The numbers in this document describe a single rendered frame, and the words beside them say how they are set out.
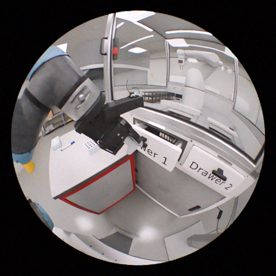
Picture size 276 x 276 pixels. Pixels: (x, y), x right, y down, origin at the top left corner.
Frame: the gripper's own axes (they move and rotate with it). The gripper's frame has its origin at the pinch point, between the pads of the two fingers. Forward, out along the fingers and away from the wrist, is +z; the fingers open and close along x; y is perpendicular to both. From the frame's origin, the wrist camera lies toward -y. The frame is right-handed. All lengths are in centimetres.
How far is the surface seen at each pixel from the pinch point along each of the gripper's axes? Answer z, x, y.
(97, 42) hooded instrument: -56, -80, -60
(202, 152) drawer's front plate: 4.3, 21.2, -8.6
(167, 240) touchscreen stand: 62, 64, 65
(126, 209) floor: 65, 0, 67
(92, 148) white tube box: 3.1, -23.9, 17.3
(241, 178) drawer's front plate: 4.7, 43.9, -8.3
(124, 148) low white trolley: 14.7, -13.9, 6.1
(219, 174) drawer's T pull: 3.8, 30.9, -5.1
